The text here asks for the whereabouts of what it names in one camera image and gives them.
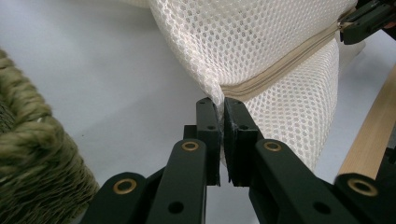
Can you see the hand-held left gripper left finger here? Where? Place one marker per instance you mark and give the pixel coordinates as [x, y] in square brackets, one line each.
[212, 140]

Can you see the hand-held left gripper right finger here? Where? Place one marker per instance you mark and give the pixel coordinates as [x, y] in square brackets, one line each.
[238, 149]

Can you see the white mesh laundry bag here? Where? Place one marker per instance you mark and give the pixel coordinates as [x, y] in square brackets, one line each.
[249, 46]

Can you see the green woven basket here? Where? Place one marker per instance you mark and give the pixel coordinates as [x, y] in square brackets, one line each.
[37, 161]

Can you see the pale blue table mat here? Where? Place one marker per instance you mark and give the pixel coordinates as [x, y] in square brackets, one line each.
[109, 77]

